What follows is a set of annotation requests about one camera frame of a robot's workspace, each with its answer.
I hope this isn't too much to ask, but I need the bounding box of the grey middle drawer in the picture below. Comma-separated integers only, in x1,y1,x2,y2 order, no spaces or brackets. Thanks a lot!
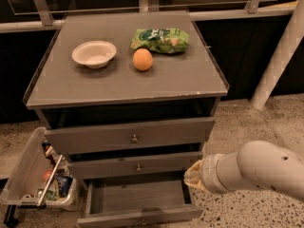
68,151,202,180

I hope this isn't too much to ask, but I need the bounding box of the green snack bag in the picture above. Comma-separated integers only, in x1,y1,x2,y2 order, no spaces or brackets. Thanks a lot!
131,28,189,54

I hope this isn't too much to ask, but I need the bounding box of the metal railing with glass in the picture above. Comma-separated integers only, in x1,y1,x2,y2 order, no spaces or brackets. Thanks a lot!
0,0,299,33

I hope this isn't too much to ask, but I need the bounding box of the orange fruit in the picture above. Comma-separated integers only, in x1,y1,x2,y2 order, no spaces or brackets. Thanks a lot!
133,48,153,71

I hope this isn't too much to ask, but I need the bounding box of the white paper bowl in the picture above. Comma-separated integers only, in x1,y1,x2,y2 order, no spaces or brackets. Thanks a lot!
71,41,117,69

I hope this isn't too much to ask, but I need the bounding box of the small red ball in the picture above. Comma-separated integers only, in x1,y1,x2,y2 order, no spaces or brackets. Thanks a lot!
43,170,52,181

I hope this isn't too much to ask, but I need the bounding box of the grey bottom drawer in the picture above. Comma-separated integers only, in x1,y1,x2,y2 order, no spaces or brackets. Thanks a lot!
78,171,202,228

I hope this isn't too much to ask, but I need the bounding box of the white diagonal pillar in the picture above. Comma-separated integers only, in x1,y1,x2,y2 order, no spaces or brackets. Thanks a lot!
250,0,304,110

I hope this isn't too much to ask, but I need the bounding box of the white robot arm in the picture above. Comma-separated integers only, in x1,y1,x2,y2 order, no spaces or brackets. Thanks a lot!
183,141,304,202

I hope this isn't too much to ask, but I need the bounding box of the clear plastic storage bin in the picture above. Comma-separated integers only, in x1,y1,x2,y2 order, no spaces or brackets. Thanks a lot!
0,127,80,211

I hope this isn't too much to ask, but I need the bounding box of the grey wooden drawer cabinet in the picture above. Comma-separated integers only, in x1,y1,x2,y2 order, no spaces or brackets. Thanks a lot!
22,10,230,188

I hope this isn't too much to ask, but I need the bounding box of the grey top drawer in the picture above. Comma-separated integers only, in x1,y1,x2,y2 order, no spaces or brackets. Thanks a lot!
45,117,215,155

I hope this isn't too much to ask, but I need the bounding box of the grey drawer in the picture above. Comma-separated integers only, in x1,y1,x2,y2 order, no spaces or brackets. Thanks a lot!
45,117,215,155
78,171,202,228
68,151,202,180

